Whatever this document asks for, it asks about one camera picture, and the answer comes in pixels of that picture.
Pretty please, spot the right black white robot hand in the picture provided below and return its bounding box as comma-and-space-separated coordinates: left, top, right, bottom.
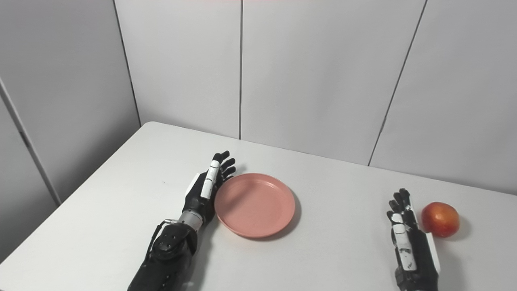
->
387, 188, 441, 291

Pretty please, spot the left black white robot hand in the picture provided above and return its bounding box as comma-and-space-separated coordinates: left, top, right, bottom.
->
182, 151, 236, 225

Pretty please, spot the pink round plate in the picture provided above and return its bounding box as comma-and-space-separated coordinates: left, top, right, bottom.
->
214, 173, 296, 238

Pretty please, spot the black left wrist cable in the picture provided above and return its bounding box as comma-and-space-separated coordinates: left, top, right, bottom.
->
146, 219, 179, 259

